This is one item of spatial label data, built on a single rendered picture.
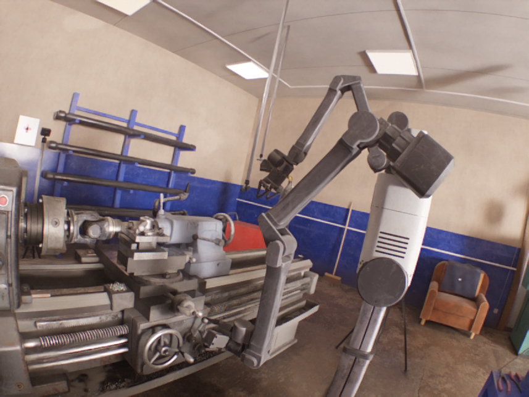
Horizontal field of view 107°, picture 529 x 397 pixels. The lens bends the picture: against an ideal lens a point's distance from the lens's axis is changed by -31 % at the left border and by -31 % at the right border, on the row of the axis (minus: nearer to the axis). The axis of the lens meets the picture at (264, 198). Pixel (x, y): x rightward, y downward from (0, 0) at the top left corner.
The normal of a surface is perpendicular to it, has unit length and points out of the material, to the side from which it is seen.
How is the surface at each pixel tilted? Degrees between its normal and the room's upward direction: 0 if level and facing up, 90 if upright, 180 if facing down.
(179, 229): 86
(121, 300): 90
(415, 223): 90
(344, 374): 90
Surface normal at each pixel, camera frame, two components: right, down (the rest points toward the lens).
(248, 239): -0.28, -0.01
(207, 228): 0.80, 0.05
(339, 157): -0.50, 0.08
